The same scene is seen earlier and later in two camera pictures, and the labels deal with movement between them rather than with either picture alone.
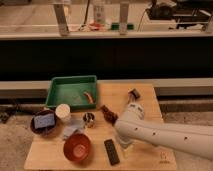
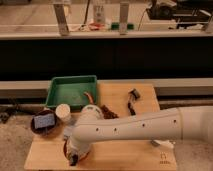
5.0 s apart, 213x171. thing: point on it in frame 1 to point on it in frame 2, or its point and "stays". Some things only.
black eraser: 111,152 to 74,160
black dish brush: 133,95 stays
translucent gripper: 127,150 to 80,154
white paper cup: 63,113 stays
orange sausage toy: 90,98 stays
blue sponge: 44,121 stays
